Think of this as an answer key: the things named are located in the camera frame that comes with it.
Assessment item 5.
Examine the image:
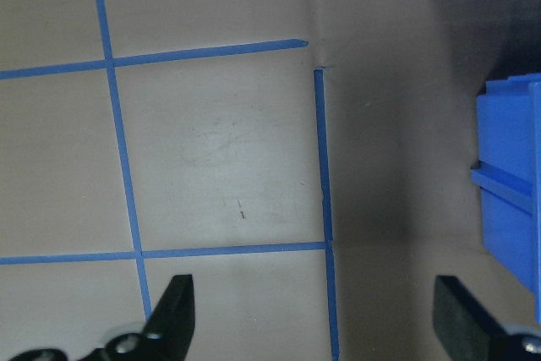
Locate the empty blue plastic bin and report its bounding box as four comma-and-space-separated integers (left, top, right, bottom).
470, 74, 541, 324

